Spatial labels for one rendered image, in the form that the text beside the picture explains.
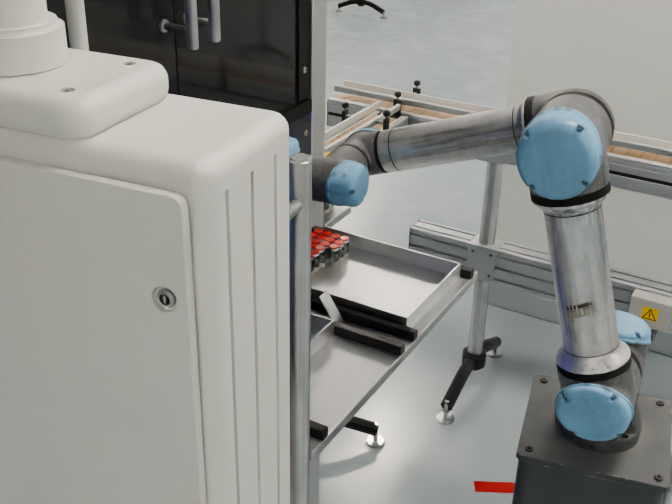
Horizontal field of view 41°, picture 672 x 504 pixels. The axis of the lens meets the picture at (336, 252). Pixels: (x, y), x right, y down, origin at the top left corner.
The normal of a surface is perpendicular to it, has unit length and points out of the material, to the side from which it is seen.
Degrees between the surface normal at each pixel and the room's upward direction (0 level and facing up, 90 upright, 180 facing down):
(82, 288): 90
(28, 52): 90
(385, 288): 0
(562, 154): 83
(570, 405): 97
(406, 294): 0
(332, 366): 0
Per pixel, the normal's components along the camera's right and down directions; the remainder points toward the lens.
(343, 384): 0.02, -0.88
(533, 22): -0.50, 0.40
